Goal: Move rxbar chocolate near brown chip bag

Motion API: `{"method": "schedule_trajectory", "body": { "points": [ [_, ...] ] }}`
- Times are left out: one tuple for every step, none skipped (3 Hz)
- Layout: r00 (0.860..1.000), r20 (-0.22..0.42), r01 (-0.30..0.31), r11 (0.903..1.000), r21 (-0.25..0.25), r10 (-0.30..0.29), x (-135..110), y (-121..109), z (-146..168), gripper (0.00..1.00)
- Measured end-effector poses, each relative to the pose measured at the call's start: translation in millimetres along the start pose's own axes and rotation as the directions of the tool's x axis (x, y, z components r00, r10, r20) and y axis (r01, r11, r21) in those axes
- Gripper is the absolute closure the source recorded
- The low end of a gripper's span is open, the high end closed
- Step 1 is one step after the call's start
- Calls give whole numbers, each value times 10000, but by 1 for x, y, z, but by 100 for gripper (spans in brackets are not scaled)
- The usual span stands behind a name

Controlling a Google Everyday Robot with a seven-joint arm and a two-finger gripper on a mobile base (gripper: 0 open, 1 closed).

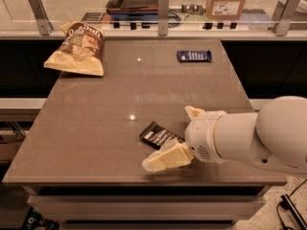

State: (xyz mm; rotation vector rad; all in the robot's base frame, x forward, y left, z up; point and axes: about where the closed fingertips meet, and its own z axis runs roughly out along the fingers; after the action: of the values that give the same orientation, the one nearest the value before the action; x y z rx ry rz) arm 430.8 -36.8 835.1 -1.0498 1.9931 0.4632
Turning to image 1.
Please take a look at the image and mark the black cable on floor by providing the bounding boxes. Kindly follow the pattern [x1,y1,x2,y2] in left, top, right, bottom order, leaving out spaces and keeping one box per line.
[275,177,307,230]

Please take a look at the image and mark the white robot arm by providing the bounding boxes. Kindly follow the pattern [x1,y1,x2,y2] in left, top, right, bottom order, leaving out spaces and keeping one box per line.
[142,96,307,175]

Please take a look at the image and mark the brown chip bag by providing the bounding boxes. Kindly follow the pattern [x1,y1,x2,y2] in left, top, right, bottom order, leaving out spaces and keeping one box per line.
[44,21,105,77]

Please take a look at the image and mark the left metal glass bracket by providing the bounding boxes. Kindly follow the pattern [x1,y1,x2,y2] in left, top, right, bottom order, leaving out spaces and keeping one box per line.
[28,0,53,35]

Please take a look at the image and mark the right metal glass bracket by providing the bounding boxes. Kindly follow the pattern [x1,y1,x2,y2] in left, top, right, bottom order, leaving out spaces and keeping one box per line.
[272,0,307,36]

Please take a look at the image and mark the metal glass bracket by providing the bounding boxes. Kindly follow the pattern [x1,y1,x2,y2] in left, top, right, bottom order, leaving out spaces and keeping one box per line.
[158,0,169,36]
[272,0,307,36]
[28,0,53,35]

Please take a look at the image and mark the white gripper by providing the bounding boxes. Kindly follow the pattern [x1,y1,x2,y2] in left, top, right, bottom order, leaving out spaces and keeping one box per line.
[142,105,225,173]

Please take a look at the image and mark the black rxbar chocolate bar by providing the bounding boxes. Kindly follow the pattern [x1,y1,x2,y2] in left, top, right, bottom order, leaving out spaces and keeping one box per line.
[139,122,184,150]

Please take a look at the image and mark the middle metal glass bracket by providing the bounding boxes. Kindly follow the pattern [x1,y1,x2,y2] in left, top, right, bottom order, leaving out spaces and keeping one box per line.
[158,0,169,36]

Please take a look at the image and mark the blue snack bar wrapper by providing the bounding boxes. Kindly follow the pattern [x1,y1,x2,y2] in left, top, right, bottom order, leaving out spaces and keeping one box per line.
[177,51,212,62]

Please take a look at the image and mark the cardboard box with label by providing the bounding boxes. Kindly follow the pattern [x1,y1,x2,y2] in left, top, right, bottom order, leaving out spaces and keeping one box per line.
[205,0,246,20]

